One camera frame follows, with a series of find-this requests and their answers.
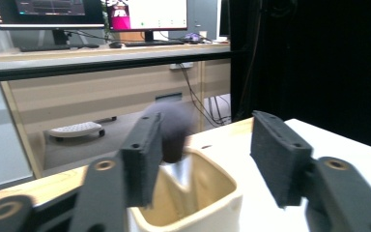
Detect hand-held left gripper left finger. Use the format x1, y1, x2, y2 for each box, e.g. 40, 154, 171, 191
69, 112, 164, 232

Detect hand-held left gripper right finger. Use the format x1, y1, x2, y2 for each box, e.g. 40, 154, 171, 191
249, 109, 371, 232

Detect black makeup brush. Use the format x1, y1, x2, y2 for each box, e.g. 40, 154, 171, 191
143, 101, 197, 194

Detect cream square cup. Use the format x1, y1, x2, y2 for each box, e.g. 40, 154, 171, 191
126, 146, 244, 232

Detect light wooden desk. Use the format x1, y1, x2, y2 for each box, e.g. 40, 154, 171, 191
0, 41, 232, 179

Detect white cabinet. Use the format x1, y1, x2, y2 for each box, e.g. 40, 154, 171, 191
0, 0, 36, 191

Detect black curtain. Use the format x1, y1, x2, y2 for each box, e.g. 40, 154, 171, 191
229, 0, 371, 153

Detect white power strip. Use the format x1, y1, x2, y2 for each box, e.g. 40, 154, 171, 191
169, 62, 194, 71

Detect black keyboard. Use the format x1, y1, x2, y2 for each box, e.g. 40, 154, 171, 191
18, 43, 72, 53
124, 40, 186, 48

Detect white screen monitor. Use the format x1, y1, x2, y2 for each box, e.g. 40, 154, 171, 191
105, 0, 188, 43

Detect dark screen monitor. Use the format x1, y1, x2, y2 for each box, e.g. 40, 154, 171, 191
0, 0, 106, 46

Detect black horizontal frame bar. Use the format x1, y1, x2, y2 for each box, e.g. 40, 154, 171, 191
0, 50, 234, 84

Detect black hanging desk cables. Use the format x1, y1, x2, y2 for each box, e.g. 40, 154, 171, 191
177, 63, 232, 128

